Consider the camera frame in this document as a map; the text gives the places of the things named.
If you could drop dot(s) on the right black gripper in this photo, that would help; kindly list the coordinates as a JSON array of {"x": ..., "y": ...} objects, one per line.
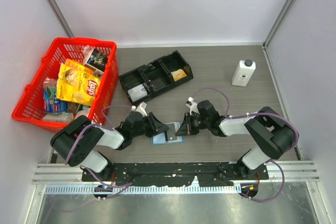
[{"x": 187, "y": 128}]

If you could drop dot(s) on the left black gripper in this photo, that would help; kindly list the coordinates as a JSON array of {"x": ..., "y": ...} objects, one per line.
[{"x": 156, "y": 126}]

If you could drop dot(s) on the dark card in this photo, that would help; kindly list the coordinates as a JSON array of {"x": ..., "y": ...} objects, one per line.
[{"x": 170, "y": 134}]

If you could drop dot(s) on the blue leather card holder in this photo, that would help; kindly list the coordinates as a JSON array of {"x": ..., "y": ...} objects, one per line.
[{"x": 160, "y": 138}]

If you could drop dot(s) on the gold card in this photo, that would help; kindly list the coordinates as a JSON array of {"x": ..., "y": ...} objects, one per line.
[{"x": 178, "y": 74}]

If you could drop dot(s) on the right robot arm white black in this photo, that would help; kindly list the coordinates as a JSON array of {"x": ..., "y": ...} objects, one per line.
[{"x": 272, "y": 134}]

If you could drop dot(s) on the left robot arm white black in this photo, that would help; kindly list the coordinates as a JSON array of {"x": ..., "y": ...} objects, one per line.
[{"x": 76, "y": 142}]

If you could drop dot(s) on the white card in tray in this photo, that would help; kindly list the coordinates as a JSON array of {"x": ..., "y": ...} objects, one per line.
[{"x": 137, "y": 92}]

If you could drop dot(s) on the black three-compartment organizer tray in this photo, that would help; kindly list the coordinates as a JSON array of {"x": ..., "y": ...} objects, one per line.
[{"x": 156, "y": 76}]

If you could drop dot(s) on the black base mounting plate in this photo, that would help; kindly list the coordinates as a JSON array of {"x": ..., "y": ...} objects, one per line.
[{"x": 179, "y": 174}]

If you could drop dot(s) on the white bottle grey cap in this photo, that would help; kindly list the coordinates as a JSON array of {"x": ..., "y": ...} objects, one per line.
[{"x": 243, "y": 73}]

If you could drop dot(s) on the black snack box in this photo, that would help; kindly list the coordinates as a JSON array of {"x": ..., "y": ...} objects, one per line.
[{"x": 95, "y": 60}]

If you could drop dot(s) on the yellow Lays chips bag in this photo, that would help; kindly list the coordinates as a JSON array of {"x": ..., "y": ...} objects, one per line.
[{"x": 76, "y": 83}]

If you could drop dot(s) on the red plastic shopping basket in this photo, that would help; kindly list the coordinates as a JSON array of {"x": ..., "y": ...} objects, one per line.
[{"x": 30, "y": 106}]

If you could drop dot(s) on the blue packaged item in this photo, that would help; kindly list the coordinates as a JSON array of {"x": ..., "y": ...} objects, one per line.
[{"x": 51, "y": 103}]

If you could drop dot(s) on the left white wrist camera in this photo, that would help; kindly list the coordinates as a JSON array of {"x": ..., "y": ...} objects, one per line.
[{"x": 141, "y": 108}]

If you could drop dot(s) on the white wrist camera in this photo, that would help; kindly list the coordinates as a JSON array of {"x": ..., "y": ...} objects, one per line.
[
  {"x": 141, "y": 108},
  {"x": 192, "y": 106}
]

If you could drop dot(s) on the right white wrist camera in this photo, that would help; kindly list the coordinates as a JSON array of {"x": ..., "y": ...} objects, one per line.
[{"x": 192, "y": 106}]

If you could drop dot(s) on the aluminium rail frame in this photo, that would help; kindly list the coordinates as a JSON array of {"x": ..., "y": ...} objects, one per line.
[{"x": 62, "y": 179}]

